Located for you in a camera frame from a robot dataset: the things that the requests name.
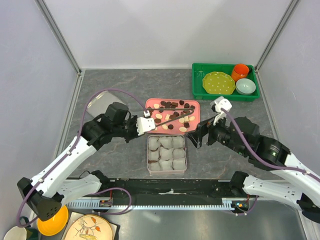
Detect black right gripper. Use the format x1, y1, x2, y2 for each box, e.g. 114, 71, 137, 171
184, 109, 248, 156

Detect silver tin lid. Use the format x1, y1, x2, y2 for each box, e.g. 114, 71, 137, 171
86, 91, 124, 118

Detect metal tongs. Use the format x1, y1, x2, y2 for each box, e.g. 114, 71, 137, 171
146, 107, 196, 131

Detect pink chocolate tray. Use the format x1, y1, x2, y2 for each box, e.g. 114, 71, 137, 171
145, 98, 201, 135

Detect pink square chocolate tin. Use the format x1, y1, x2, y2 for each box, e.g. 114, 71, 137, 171
146, 134, 188, 175

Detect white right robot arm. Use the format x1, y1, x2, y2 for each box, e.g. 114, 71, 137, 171
186, 117, 320, 223

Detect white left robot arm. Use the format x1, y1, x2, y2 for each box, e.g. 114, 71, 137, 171
17, 102, 145, 221

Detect white oval chocolate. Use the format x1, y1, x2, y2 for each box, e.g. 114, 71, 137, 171
179, 126, 188, 133

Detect yellow-green dotted plate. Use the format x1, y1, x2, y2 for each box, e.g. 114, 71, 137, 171
202, 71, 236, 95

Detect green plastic bin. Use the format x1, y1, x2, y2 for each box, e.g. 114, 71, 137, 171
191, 63, 260, 102

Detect pale green bowl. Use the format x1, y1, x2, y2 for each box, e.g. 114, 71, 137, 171
235, 78, 257, 95

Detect orange cup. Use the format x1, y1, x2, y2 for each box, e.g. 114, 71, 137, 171
231, 63, 250, 82

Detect decorated bird plate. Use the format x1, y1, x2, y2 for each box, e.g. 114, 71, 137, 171
62, 214, 114, 240

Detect yellow bowl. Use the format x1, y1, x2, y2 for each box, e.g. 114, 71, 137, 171
37, 205, 69, 237

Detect dark green mug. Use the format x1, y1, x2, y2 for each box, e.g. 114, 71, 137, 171
17, 216, 39, 240

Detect white mug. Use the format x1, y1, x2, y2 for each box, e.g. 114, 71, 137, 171
3, 226, 27, 240

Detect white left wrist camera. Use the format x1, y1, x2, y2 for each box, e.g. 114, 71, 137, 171
136, 110, 156, 136

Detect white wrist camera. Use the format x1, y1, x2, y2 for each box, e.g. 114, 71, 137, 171
210, 96, 232, 126
136, 110, 156, 136

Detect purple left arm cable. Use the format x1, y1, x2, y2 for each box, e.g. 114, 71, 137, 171
16, 88, 148, 228

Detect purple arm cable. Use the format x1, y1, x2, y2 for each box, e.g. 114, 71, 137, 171
16, 88, 148, 228
223, 108, 320, 217

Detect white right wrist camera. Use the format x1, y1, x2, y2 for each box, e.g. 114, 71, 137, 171
210, 96, 232, 126

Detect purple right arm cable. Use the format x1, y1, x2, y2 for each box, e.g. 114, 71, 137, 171
223, 108, 320, 217

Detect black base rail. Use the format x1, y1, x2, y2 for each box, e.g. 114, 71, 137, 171
81, 177, 258, 208

